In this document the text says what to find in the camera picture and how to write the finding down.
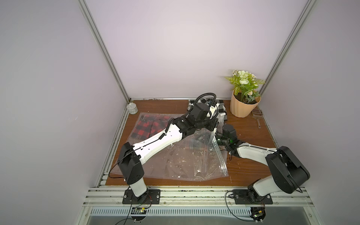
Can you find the red black plaid shirt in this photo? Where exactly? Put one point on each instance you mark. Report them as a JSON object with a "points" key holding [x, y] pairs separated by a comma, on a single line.
{"points": [[148, 125]]}

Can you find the left circuit board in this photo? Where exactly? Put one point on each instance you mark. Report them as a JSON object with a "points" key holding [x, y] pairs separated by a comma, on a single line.
{"points": [[138, 214]]}

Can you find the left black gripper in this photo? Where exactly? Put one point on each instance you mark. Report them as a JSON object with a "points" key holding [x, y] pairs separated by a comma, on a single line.
{"points": [[212, 122]]}

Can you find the black white plaid shirt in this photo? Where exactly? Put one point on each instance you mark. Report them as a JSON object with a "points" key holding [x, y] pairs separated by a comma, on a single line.
{"points": [[220, 103]]}

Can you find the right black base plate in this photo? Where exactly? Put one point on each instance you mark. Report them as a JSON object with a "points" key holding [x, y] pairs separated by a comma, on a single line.
{"points": [[242, 196]]}

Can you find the green artificial plant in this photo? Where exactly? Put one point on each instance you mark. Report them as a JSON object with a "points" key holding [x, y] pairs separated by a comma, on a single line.
{"points": [[245, 86]]}

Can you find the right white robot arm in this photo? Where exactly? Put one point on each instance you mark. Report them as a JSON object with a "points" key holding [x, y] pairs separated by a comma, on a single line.
{"points": [[288, 174]]}

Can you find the small metal can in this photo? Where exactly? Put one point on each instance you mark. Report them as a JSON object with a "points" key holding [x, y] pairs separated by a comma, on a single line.
{"points": [[132, 108]]}

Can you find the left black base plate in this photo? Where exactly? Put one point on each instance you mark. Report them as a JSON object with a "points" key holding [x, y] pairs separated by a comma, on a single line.
{"points": [[151, 196]]}

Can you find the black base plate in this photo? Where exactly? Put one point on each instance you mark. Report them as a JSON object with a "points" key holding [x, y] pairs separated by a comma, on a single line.
{"points": [[151, 196], [242, 196]]}

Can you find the circuit board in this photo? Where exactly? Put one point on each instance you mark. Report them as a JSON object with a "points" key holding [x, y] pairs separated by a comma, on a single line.
{"points": [[138, 214], [257, 214]]}

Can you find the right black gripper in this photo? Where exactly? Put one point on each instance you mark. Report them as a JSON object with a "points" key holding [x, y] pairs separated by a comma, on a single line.
{"points": [[221, 138]]}

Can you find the aluminium mounting rail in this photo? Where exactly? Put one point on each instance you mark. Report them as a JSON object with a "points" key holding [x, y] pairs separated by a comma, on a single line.
{"points": [[184, 200]]}

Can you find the peach flower pot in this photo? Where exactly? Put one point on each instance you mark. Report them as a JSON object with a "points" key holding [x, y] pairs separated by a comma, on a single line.
{"points": [[240, 109]]}

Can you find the clear plastic vacuum bag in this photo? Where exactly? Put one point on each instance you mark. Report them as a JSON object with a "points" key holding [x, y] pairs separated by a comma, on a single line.
{"points": [[196, 158]]}

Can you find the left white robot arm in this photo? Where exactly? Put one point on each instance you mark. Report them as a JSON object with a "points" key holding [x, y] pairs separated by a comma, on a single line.
{"points": [[132, 157]]}

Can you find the right circuit board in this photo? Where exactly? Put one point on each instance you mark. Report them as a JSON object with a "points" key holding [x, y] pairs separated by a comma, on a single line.
{"points": [[257, 214]]}

